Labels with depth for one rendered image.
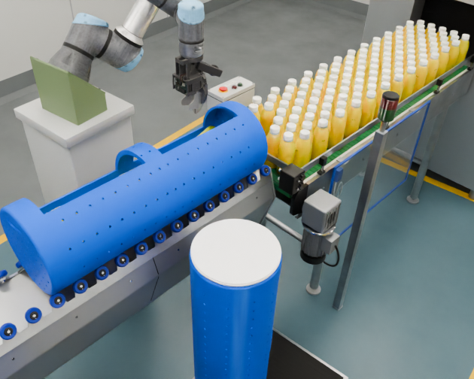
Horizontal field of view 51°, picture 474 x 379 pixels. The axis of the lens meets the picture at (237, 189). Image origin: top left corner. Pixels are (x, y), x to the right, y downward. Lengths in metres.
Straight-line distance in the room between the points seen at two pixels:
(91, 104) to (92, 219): 0.61
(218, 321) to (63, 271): 0.49
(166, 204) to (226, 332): 0.44
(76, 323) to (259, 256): 0.59
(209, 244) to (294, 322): 1.21
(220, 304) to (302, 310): 1.25
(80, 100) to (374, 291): 1.84
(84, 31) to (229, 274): 1.02
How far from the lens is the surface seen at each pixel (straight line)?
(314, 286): 2.76
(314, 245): 2.13
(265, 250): 1.54
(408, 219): 3.38
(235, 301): 1.50
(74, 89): 1.86
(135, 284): 1.70
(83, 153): 1.95
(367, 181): 2.16
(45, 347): 1.62
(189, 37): 1.53
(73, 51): 1.93
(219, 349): 1.71
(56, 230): 1.42
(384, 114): 1.97
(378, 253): 3.10
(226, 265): 1.49
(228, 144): 1.70
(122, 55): 1.98
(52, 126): 1.95
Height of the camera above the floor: 2.15
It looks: 40 degrees down
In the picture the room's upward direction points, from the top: 2 degrees clockwise
